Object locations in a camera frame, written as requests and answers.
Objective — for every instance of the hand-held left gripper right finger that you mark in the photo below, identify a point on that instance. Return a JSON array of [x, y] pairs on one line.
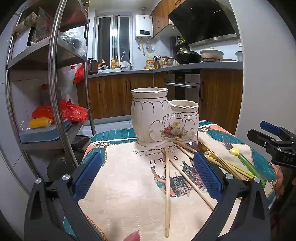
[[207, 176]]

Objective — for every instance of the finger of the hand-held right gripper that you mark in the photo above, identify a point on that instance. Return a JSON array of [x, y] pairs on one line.
[[269, 126], [261, 139]]

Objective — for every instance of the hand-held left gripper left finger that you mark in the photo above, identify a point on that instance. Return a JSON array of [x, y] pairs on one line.
[[89, 176]]

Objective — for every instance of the wooden chopstick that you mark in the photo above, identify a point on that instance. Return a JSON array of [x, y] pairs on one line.
[[188, 147], [192, 185], [167, 197], [186, 153]]

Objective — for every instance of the yellow green plastic utensil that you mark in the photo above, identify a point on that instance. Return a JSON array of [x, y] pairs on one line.
[[249, 166]]

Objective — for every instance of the golden spoon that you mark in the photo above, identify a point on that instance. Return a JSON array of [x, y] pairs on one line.
[[204, 144]]

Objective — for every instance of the steel spoon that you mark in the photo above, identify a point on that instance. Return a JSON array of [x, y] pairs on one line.
[[193, 145]]

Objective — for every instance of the steel fork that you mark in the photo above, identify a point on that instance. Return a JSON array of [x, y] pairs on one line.
[[227, 144]]

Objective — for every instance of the floral ceramic utensil holder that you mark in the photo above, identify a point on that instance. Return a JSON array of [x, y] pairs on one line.
[[148, 115]]

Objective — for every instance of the person's right hand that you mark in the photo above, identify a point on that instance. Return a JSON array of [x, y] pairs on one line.
[[280, 183]]

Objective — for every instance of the person's left hand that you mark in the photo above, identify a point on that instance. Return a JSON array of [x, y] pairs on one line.
[[132, 236]]

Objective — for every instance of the black round stool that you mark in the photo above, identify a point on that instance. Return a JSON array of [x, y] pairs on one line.
[[59, 170]]

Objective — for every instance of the printed tablecloth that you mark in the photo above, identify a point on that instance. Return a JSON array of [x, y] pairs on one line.
[[129, 185]]

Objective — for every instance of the blue grey tray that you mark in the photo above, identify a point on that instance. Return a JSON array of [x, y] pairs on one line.
[[46, 135]]

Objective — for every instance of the large red plastic bag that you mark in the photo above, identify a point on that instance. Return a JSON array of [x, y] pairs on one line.
[[69, 111]]

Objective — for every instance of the yellow packet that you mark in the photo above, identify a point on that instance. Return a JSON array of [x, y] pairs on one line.
[[39, 122]]

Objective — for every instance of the white bowl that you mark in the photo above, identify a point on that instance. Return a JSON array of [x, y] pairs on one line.
[[239, 56]]

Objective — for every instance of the wooden lower cabinets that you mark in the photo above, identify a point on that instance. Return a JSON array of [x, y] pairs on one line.
[[111, 95]]

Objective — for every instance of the wooden cabinets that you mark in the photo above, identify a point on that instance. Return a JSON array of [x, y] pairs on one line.
[[111, 95], [161, 18]]

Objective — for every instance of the red lid bottle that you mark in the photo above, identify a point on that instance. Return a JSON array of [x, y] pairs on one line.
[[46, 95]]

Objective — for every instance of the white pot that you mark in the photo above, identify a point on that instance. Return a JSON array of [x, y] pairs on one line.
[[211, 55]]

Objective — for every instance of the built-in oven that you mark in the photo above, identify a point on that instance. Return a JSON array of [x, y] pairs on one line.
[[182, 85]]

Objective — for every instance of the white plastic bag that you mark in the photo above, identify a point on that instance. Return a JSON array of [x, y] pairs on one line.
[[67, 78]]

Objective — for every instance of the small red plastic bag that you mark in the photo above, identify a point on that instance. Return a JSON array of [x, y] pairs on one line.
[[79, 74]]

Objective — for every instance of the black wok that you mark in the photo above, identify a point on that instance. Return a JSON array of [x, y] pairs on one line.
[[187, 58]]

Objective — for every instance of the grey kitchen countertop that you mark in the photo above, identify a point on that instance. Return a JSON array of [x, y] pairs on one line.
[[138, 71]]

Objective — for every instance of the oil bottles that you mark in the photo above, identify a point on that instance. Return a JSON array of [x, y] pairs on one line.
[[115, 62]]

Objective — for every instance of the steel faucet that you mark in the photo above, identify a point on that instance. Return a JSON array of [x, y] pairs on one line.
[[126, 59]]

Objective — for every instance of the knife block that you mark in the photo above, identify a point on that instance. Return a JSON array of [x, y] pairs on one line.
[[157, 62]]

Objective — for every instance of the black range hood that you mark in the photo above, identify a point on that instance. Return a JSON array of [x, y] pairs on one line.
[[203, 20]]

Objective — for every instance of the yellow container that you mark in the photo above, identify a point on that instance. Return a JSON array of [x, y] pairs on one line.
[[149, 64]]

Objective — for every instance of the metal shelf rack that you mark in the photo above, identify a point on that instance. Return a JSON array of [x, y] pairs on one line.
[[55, 46]]

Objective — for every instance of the clear plastic bag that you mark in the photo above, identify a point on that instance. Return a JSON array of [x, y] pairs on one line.
[[74, 41]]

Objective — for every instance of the window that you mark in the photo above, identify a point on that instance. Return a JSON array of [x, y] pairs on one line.
[[113, 39]]

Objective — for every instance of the wooden upper cabinets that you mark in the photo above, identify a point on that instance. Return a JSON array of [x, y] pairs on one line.
[[161, 18]]

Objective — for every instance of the white water heater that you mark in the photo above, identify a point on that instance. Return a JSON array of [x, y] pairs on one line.
[[143, 25]]

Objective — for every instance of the bag of dried goods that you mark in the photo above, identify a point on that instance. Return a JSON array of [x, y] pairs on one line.
[[39, 23]]

